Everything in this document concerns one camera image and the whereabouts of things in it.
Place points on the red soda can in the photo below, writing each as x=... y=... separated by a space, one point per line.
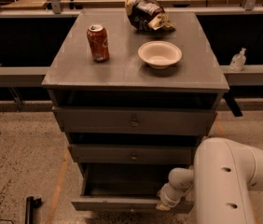
x=97 y=37

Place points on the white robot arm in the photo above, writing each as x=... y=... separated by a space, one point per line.
x=223 y=174

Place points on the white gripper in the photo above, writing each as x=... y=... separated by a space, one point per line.
x=168 y=193

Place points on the grey metal railing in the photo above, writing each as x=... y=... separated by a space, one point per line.
x=31 y=37

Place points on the grey bottom drawer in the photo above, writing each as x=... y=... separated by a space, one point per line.
x=121 y=187

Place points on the grey wooden drawer cabinet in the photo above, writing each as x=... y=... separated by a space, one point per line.
x=74 y=79

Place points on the grey middle drawer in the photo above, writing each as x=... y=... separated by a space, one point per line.
x=122 y=154

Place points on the black floor post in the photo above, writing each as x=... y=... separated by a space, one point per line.
x=31 y=205

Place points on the grey drawer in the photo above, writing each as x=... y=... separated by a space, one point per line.
x=122 y=154
x=138 y=121
x=121 y=187

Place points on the white paper bowl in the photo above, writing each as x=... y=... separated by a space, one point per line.
x=159 y=54

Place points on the crumpled chip bag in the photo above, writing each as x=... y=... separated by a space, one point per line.
x=147 y=15

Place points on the grey top drawer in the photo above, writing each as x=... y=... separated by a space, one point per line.
x=138 y=121

